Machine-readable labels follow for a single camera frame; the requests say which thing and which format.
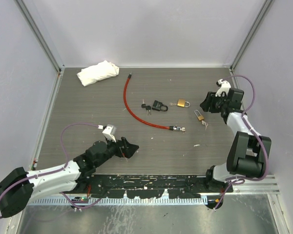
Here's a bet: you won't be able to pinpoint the blue slotted cable duct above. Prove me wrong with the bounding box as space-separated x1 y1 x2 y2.
30 196 208 206

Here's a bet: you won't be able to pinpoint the aluminium frame rail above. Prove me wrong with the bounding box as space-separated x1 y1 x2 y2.
233 175 280 195

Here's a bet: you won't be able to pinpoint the black padlock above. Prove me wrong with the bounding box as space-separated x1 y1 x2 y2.
151 100 168 112

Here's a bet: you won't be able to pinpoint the black-headed key bunch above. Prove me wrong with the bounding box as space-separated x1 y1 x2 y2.
141 99 151 116

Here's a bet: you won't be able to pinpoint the small silver keys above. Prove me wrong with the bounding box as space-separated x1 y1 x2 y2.
201 120 208 130

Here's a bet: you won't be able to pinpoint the large brass padlock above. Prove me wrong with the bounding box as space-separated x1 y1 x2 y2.
177 98 190 108

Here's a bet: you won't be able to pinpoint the red cable lock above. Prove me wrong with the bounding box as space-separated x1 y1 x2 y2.
123 72 182 133

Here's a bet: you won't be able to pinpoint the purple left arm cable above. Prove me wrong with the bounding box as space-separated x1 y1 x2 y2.
0 122 105 218

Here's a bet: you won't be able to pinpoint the white cloth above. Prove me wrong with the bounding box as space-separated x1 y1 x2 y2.
77 60 120 87

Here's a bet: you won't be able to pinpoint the small brass padlock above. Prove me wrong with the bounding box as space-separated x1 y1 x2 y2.
194 110 205 121

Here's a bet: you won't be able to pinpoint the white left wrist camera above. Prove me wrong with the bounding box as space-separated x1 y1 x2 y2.
102 124 117 142

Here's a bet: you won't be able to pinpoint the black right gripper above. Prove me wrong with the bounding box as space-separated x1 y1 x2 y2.
200 92 228 113

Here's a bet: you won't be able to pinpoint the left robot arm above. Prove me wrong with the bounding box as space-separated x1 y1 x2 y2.
0 137 139 219

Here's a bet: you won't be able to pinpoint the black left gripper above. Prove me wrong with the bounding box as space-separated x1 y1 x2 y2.
95 135 138 167

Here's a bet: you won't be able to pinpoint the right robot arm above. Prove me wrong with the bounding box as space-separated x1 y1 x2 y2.
200 88 272 192

